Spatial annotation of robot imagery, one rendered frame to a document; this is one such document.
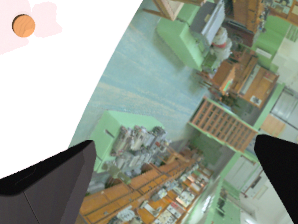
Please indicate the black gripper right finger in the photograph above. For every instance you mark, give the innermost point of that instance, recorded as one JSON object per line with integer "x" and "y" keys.
{"x": 279, "y": 160}

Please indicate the brown wooden disc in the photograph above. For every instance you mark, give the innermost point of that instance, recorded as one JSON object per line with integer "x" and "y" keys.
{"x": 23, "y": 26}

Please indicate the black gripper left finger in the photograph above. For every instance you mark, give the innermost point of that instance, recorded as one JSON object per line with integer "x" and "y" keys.
{"x": 50, "y": 192}

